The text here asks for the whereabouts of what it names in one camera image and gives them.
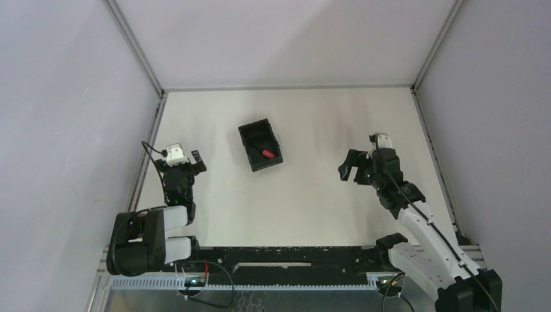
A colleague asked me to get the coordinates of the left base wiring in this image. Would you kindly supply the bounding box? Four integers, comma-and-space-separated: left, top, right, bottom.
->
174, 260, 235, 309

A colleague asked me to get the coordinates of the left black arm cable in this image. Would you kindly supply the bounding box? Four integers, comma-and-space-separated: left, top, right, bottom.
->
141, 141, 170, 203

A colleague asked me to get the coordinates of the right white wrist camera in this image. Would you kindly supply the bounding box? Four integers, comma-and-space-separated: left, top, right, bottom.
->
369, 133, 394, 150

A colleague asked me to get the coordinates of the base wiring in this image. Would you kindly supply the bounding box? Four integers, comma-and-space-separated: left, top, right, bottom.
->
378, 272, 418, 312
174, 260, 235, 309

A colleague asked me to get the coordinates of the red handled screwdriver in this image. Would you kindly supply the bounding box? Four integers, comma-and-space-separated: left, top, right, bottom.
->
257, 148, 276, 159

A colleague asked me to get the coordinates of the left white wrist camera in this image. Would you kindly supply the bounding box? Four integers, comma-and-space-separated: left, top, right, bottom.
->
166, 144, 189, 166

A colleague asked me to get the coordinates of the black plastic bin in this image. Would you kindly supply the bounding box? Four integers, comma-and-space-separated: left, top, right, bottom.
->
238, 118, 283, 172

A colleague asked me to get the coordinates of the right base wiring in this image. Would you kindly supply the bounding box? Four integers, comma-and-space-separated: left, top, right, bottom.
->
378, 272, 418, 312

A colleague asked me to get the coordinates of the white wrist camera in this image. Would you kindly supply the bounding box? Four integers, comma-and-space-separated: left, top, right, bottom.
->
166, 144, 189, 166
369, 133, 394, 150

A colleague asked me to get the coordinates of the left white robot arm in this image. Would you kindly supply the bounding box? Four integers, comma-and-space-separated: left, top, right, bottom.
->
106, 150, 207, 277

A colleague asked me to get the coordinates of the black mounting rail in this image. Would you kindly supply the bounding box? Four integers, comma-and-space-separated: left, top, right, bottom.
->
192, 246, 397, 287

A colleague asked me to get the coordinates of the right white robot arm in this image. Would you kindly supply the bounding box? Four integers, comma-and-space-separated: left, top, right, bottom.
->
338, 146, 503, 311

